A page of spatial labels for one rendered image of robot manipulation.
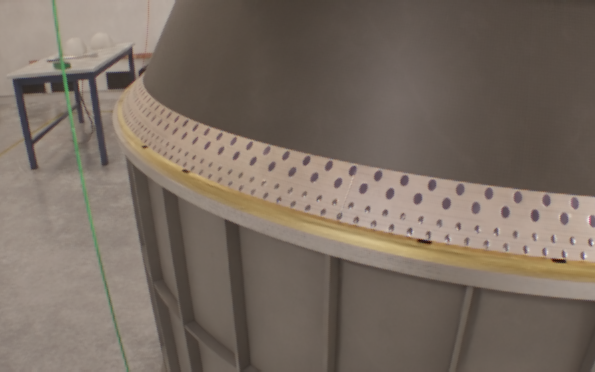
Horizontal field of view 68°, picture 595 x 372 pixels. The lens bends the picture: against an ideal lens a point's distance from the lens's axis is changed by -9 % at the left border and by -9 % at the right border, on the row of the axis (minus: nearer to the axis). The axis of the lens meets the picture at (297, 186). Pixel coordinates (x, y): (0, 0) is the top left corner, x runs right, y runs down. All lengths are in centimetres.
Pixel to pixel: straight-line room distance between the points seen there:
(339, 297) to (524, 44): 44
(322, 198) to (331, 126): 11
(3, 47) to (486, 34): 710
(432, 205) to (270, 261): 29
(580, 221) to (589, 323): 15
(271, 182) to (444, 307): 30
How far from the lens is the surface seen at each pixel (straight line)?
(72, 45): 502
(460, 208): 63
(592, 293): 65
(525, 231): 64
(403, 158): 66
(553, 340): 74
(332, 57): 73
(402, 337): 75
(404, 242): 61
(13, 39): 738
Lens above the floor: 149
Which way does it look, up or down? 24 degrees down
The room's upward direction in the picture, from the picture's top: 1 degrees counter-clockwise
